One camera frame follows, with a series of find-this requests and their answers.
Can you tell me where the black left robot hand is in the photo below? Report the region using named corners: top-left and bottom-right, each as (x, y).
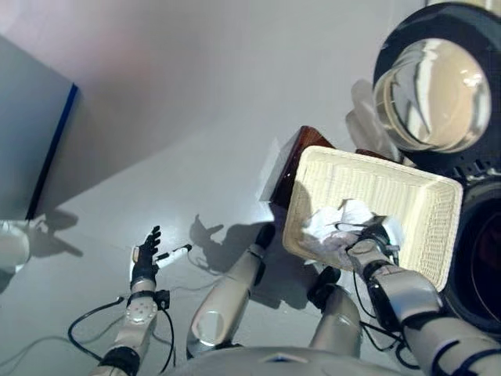
top-left (131, 225), bottom-right (193, 289)

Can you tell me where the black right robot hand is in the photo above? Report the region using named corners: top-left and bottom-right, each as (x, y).
top-left (344, 217), bottom-right (400, 256)

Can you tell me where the white cloth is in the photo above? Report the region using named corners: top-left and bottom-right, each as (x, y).
top-left (303, 198), bottom-right (404, 271)

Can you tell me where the grey front-load washing machine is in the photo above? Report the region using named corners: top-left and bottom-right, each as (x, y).
top-left (442, 156), bottom-right (501, 345)

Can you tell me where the white wicker basket tray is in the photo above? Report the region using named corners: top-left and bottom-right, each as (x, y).
top-left (281, 146), bottom-right (464, 293)

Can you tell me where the silver left robot leg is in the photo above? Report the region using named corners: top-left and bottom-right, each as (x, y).
top-left (186, 222), bottom-right (277, 360)

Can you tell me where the silver robot leg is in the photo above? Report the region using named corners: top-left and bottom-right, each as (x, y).
top-left (186, 222), bottom-right (277, 360)
top-left (307, 266), bottom-right (363, 360)

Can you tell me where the silver right robot leg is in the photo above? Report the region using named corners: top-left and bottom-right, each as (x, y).
top-left (307, 266), bottom-right (363, 360)

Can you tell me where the brown wooden stool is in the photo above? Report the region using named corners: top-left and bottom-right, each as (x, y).
top-left (269, 125), bottom-right (404, 212)

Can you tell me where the clear plastic bag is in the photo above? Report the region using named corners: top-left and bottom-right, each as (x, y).
top-left (345, 78), bottom-right (404, 164)

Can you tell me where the round glass washer door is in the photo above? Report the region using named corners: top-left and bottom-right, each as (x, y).
top-left (372, 0), bottom-right (501, 181)

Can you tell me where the grey robot torso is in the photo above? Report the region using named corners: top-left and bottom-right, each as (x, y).
top-left (168, 346), bottom-right (416, 376)

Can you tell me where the grey cabinet with black edge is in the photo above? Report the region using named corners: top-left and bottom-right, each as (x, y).
top-left (0, 34), bottom-right (81, 222)

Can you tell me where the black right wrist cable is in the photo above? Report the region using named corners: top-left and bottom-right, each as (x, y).
top-left (351, 269), bottom-right (420, 369)

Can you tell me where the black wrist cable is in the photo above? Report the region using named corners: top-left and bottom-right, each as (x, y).
top-left (68, 295), bottom-right (175, 373)
top-left (351, 269), bottom-right (420, 369)

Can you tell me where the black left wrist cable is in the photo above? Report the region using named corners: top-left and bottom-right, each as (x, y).
top-left (68, 295), bottom-right (175, 373)

